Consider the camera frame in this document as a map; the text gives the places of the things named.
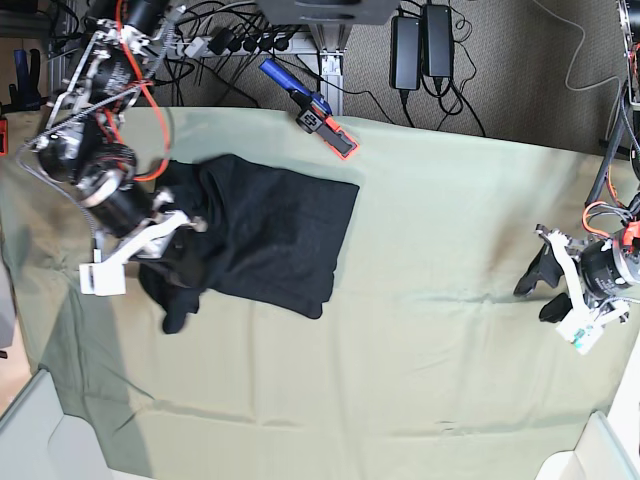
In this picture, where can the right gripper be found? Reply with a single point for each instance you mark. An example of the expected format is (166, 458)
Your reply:
(152, 237)

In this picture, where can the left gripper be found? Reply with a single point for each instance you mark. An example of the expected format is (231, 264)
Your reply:
(595, 272)

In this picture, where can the dark navy T-shirt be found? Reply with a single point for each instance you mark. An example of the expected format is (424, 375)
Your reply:
(273, 236)

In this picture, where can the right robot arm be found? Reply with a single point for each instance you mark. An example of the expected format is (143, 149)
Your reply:
(79, 150)

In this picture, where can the light green table cloth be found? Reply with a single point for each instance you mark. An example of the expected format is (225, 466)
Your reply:
(423, 365)

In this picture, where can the blue orange bar clamp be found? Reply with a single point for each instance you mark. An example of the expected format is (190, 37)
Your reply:
(315, 115)

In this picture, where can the white bin bottom right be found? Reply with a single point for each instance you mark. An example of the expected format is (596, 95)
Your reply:
(607, 449)

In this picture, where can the white bin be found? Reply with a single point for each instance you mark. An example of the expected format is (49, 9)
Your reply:
(40, 441)
(607, 449)

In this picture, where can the white power strip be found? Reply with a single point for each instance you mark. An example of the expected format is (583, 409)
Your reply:
(226, 43)

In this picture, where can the blue clamp at left edge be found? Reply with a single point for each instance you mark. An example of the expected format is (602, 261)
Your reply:
(25, 95)

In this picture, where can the orange clamp jaw left edge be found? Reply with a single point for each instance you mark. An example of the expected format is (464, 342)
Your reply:
(3, 137)

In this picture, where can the white bin bottom left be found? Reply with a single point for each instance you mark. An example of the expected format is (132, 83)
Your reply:
(40, 441)

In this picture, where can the black power adapter pair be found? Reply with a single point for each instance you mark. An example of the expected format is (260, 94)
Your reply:
(422, 46)

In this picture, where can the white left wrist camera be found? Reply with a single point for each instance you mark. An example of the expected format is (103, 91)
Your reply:
(582, 332)

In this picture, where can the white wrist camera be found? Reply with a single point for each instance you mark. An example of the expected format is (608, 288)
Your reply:
(102, 279)
(582, 332)

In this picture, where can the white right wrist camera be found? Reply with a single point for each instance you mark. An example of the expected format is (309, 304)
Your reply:
(102, 279)

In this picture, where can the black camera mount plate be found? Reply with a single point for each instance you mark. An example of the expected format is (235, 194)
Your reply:
(360, 12)

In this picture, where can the aluminium frame post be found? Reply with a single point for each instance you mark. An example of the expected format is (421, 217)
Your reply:
(330, 42)

